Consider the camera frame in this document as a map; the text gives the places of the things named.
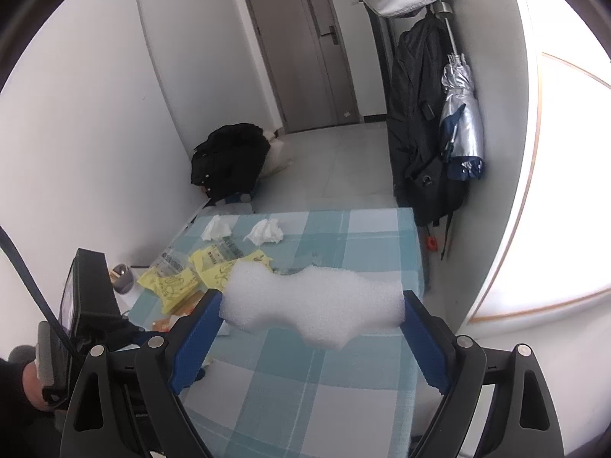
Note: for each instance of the blue checkered tablecloth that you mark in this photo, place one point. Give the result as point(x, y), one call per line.
point(305, 391)

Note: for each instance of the grey cup with toothpicks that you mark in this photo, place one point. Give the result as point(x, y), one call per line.
point(123, 280)

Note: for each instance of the white foam piece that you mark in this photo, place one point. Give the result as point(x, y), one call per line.
point(310, 303)

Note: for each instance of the black jacket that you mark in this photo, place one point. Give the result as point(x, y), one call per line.
point(229, 160)

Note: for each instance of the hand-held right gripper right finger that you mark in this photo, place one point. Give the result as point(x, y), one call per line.
point(425, 348)

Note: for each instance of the yellow and clear bread wrapper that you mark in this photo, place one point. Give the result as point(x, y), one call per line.
point(169, 288)
point(215, 262)

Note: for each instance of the metal wall hook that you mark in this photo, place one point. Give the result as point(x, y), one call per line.
point(441, 8)

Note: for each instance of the grey door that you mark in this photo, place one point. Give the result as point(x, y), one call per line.
point(300, 47)

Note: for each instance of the person's left hand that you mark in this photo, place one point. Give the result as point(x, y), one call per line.
point(34, 386)

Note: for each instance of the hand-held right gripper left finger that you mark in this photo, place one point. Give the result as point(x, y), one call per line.
point(191, 348)

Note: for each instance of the white bag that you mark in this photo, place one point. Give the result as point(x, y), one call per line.
point(277, 157)

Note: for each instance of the crumpled white tissue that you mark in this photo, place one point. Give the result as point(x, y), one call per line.
point(215, 228)
point(263, 231)

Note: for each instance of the person's left forearm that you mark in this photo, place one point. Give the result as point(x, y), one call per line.
point(12, 384)

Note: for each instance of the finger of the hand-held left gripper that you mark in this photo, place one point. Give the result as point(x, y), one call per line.
point(130, 335)

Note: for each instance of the brown snack packet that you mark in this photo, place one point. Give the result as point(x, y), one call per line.
point(162, 326)

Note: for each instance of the small orange object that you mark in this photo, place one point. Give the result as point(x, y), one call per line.
point(432, 243)

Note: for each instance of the blue and white floor item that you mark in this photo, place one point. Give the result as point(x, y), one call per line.
point(238, 199)

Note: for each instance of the black backpack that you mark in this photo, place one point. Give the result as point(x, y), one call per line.
point(420, 119)

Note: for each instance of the silver and blue umbrella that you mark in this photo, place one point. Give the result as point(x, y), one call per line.
point(460, 119)

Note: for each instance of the white wardrobe with gold trim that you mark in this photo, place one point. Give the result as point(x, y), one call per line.
point(563, 176)

